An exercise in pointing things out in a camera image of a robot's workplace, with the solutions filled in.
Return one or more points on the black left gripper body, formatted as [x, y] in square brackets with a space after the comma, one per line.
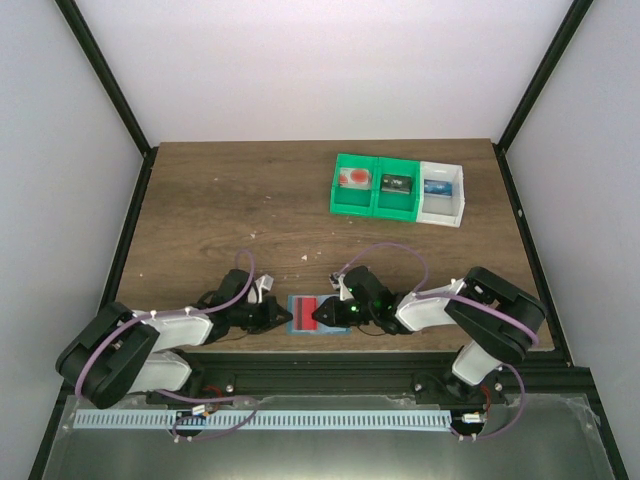
[255, 321]

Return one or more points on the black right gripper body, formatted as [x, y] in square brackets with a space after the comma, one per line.
[365, 312]

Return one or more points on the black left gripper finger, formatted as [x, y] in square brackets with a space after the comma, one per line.
[280, 312]
[278, 323]

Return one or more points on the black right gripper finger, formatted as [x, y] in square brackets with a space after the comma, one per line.
[326, 319]
[327, 307]

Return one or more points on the blue card holder wallet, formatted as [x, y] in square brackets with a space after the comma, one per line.
[322, 330]

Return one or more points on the red circles credit card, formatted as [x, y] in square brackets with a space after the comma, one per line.
[302, 308]

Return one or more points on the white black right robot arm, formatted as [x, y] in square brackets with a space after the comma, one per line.
[500, 319]

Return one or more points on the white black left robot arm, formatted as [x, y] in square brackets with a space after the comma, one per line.
[124, 351]

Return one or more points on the black VIP card stack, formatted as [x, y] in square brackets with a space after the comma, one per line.
[396, 184]

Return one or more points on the red circles card stack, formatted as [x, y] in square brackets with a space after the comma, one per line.
[354, 178]

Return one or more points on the blue card stack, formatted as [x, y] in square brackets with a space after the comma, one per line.
[438, 187]

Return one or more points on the right green plastic bin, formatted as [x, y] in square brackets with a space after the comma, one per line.
[396, 195]

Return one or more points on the green plastic bin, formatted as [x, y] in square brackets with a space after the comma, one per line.
[352, 189]
[396, 195]

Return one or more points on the left green plastic bin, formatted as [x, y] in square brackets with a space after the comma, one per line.
[352, 189]

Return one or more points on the white plastic bin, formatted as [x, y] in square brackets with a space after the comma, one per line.
[440, 210]

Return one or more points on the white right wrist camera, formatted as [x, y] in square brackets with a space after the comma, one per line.
[337, 281]

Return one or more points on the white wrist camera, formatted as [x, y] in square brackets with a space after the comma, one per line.
[337, 281]
[262, 286]

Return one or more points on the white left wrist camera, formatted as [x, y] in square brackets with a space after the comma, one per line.
[262, 286]

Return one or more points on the light blue slotted cable duct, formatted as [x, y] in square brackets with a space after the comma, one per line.
[277, 420]

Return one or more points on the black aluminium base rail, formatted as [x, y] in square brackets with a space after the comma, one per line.
[265, 374]

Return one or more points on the grey metal base plate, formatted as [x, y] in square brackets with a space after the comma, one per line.
[543, 437]

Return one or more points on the black frame post left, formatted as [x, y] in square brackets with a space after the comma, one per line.
[93, 53]

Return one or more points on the black frame post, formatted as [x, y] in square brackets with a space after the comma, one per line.
[562, 38]
[93, 53]

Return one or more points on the black frame post right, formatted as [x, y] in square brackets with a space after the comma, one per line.
[562, 38]

